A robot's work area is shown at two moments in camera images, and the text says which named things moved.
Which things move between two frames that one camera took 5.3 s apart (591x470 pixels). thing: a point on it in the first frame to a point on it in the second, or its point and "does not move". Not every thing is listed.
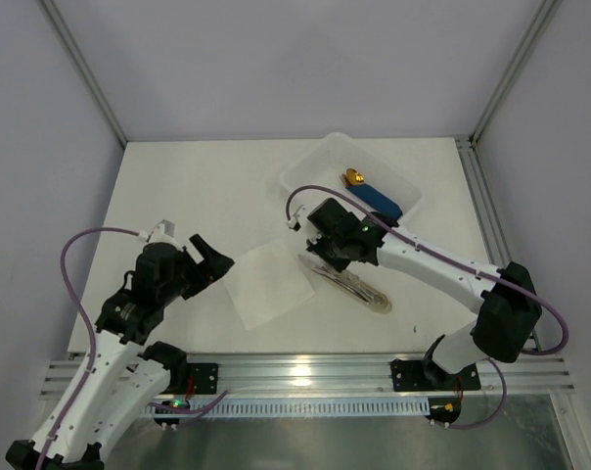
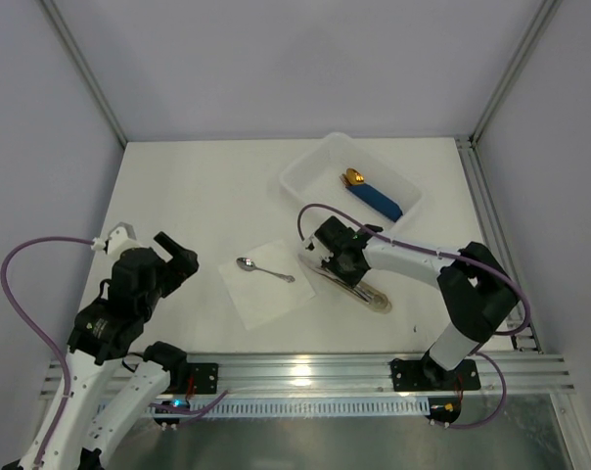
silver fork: x=345 y=277 does not move
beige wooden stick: x=353 y=287 does not move
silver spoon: x=375 y=300 to x=248 y=264
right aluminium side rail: x=472 y=162 does not move
